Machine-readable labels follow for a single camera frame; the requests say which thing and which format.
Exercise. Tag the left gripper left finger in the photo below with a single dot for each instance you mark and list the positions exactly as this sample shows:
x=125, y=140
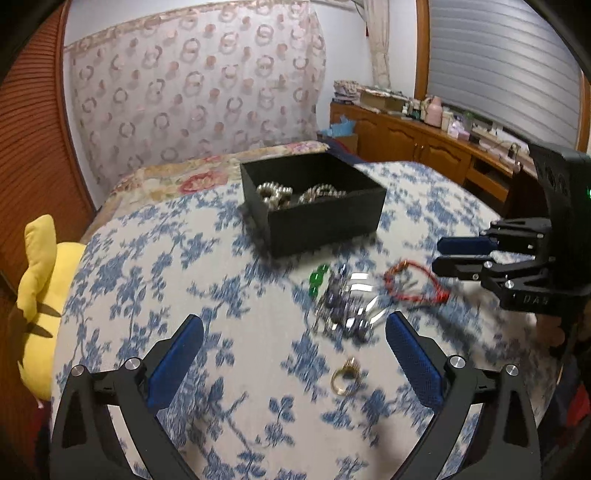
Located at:
x=84, y=442

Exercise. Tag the floral bed quilt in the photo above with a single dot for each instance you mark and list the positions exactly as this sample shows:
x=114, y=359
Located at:
x=154, y=184

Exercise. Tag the pink circle patterned curtain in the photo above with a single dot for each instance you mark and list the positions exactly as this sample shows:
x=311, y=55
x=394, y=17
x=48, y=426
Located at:
x=194, y=82

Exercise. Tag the blue floral white cloth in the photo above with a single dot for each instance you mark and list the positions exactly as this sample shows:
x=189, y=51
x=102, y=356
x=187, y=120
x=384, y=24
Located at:
x=268, y=397

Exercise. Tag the blue gift bag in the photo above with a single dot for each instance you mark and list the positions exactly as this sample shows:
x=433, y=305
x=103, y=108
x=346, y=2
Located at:
x=343, y=133

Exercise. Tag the wooden sideboard cabinet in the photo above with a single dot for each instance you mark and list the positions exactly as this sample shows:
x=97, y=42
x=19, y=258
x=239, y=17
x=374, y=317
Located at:
x=385, y=138

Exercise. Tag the black jewelry box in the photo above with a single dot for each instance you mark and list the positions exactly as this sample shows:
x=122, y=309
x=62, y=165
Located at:
x=332, y=202

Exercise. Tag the brown louvered wardrobe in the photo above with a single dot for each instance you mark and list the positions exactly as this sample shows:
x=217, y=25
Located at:
x=39, y=168

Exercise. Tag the cardboard box on cabinet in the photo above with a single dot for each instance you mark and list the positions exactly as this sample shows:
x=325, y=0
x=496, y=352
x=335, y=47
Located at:
x=383, y=101

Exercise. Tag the pink thermos jug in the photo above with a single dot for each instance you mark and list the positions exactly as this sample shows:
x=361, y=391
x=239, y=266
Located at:
x=433, y=112

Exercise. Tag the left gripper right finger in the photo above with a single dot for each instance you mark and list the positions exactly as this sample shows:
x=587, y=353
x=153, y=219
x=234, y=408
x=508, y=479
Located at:
x=505, y=443

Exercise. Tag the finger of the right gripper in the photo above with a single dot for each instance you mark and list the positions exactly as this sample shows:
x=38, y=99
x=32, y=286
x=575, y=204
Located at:
x=465, y=268
x=480, y=245

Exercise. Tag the person's right hand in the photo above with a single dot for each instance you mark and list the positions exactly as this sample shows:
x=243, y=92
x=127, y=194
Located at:
x=556, y=335

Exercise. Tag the grey window blind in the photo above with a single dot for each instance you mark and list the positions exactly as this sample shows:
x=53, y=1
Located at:
x=501, y=60

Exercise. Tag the tied beige curtain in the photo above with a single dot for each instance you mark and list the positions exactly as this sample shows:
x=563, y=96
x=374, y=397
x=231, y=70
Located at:
x=378, y=26

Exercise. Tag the yellow Pikachu plush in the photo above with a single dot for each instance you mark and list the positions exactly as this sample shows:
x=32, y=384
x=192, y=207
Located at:
x=41, y=297

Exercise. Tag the pink tissue pack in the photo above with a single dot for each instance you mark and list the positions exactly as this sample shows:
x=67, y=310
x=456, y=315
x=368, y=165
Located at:
x=457, y=130

